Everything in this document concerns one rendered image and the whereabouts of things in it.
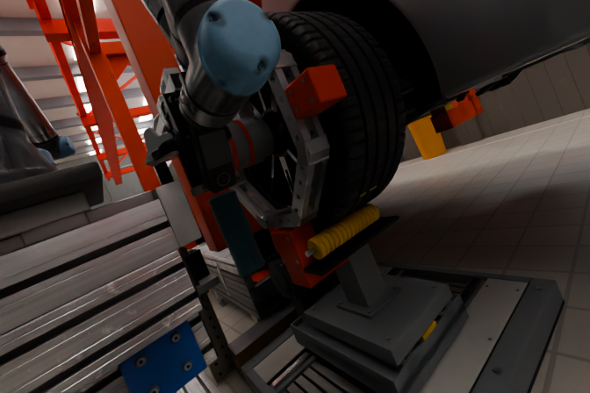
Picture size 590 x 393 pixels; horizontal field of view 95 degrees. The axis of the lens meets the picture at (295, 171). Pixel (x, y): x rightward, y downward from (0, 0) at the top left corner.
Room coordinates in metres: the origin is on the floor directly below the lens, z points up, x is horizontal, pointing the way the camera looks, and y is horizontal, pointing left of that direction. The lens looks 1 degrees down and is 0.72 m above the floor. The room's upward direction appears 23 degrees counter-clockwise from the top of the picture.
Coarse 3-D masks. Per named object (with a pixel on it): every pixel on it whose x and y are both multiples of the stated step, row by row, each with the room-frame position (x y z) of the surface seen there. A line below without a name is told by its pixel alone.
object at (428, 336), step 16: (448, 304) 0.81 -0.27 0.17; (304, 320) 1.06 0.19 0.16; (448, 320) 0.78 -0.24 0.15; (464, 320) 0.81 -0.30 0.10; (304, 336) 0.98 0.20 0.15; (320, 336) 0.94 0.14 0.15; (432, 336) 0.73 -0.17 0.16; (448, 336) 0.76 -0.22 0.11; (320, 352) 0.91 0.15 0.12; (336, 352) 0.81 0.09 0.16; (352, 352) 0.81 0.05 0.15; (416, 352) 0.69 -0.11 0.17; (432, 352) 0.72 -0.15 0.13; (352, 368) 0.77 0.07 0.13; (368, 368) 0.70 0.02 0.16; (384, 368) 0.71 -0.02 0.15; (400, 368) 0.68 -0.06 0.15; (416, 368) 0.68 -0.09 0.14; (432, 368) 0.71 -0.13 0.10; (368, 384) 0.73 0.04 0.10; (384, 384) 0.67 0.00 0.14; (400, 384) 0.64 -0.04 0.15; (416, 384) 0.67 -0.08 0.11
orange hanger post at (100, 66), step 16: (80, 32) 2.77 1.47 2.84; (96, 64) 2.79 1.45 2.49; (112, 80) 2.83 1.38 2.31; (112, 96) 2.80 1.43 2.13; (112, 112) 2.77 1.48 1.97; (128, 112) 2.84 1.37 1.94; (128, 128) 2.81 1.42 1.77; (128, 144) 2.78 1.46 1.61; (144, 160) 2.82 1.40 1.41; (144, 176) 2.79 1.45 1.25
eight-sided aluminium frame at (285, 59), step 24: (288, 72) 0.60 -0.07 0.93; (288, 120) 0.59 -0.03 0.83; (312, 120) 0.59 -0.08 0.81; (312, 144) 0.57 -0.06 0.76; (312, 168) 0.60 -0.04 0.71; (240, 192) 0.96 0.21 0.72; (312, 192) 0.68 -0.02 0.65; (264, 216) 0.87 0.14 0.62; (288, 216) 0.73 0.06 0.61; (312, 216) 0.71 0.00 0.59
